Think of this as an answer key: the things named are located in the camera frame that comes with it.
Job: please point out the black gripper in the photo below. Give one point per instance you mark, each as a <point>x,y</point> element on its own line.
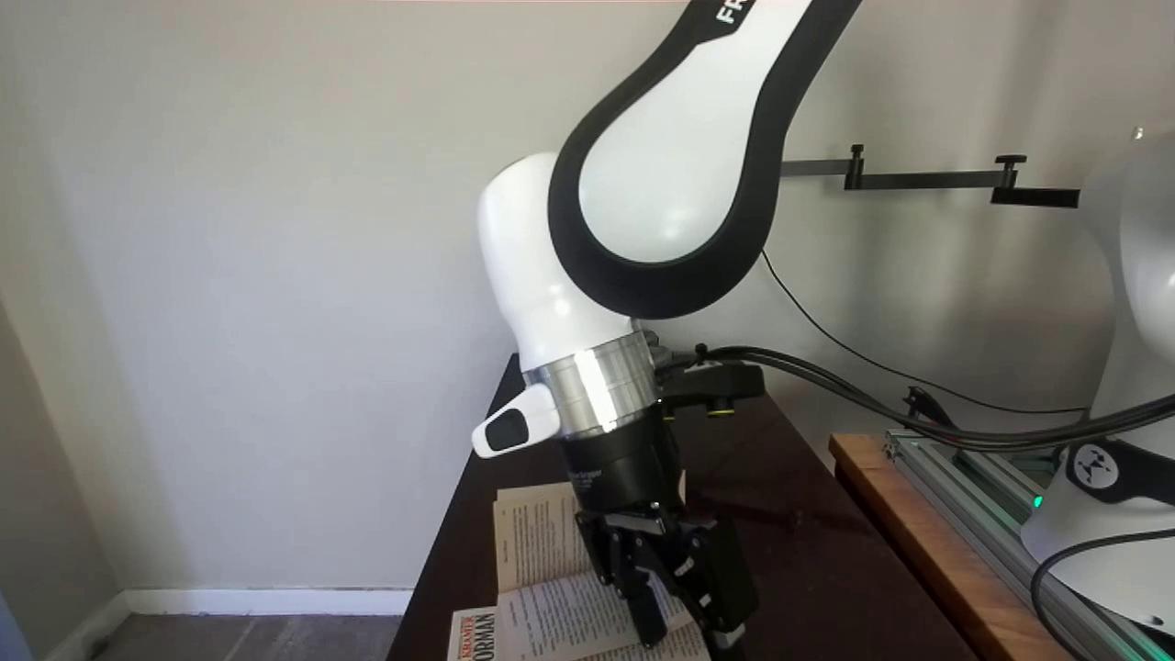
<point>629,482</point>

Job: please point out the purple Sherryl Woods paperback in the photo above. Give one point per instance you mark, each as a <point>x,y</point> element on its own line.
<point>537,554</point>

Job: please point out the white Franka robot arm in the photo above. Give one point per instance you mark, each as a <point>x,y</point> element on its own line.
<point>664,158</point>

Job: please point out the cream Old Neighborhood paperback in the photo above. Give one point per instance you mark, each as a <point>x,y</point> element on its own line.
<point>473,637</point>

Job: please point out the wooden board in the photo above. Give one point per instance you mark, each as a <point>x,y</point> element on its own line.
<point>903,516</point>

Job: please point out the black camera mount rod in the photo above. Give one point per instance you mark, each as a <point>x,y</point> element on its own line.
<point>919,180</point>

